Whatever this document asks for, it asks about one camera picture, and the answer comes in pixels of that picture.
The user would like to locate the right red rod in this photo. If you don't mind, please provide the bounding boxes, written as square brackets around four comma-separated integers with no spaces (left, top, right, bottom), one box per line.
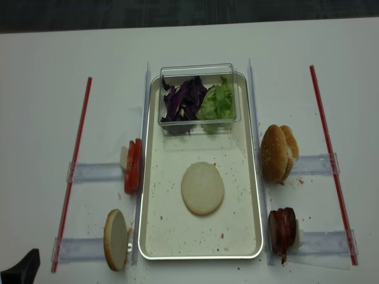
[309,65,358,266]

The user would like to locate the rear sesame bun top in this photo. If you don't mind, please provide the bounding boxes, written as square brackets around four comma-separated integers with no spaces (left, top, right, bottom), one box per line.
[280,125,300,183]

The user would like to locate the upright bun half slice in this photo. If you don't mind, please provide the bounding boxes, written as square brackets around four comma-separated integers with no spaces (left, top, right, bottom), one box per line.
[104,209,127,271]

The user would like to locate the right clear vertical rail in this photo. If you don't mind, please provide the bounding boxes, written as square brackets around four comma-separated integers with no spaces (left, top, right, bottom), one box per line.
[248,59,275,266]

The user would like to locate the upper right clear rail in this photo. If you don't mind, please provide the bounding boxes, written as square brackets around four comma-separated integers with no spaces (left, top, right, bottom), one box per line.
[290,153,340,175]

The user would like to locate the bun bottom on tray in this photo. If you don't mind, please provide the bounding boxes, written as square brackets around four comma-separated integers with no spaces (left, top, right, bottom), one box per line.
[181,162,225,216]

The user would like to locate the rear dark meat patty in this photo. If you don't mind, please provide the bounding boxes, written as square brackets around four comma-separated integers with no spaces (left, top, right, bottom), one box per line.
[284,207,297,246]

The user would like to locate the green lettuce pile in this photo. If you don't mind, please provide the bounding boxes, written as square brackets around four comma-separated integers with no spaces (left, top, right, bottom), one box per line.
[196,76,235,120]

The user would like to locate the left clear vertical rail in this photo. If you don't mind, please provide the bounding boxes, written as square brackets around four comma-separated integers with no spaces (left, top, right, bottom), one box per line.
[130,62,151,266]

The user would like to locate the rear red tomato slice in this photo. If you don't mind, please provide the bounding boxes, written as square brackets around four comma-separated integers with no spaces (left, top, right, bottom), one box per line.
[131,138,142,191]

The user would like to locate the white block beside patties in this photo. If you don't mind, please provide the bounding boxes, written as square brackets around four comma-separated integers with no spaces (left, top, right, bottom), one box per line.
[287,220,304,254]

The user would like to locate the left red rod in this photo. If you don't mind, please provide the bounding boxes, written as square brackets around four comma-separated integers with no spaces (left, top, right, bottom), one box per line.
[51,77,92,273]

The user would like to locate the cream metal tray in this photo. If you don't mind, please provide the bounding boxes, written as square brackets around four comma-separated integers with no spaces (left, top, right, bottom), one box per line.
[138,73,263,260]

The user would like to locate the upper left clear rail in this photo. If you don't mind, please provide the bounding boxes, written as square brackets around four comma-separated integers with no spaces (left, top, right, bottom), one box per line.
[66,163,124,183]

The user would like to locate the lower left clear rail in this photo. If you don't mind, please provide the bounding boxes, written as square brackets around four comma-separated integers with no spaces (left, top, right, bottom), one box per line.
[51,238,105,263]

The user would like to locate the white block beside tomatoes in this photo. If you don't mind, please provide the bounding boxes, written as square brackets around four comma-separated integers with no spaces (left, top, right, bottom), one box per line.
[119,146,129,172]

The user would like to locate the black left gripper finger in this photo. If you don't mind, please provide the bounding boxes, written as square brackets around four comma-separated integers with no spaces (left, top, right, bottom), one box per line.
[1,248,40,284]

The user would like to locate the clear vertical rail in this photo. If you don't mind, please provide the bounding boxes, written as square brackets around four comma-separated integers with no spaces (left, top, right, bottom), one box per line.
[130,62,151,266]
[248,59,275,266]

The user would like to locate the lower right clear rail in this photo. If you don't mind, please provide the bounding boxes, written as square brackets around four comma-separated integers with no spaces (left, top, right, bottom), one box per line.
[290,230,358,256]

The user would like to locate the clear plastic container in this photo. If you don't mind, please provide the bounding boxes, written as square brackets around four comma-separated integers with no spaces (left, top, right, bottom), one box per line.
[158,63,240,135]

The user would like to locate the purple cabbage leaves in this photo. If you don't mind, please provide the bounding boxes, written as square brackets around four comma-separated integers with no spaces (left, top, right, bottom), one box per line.
[160,75,207,135]

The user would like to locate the red rod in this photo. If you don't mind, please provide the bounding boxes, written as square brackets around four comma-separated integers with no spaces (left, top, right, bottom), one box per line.
[309,65,358,266]
[51,77,92,273]

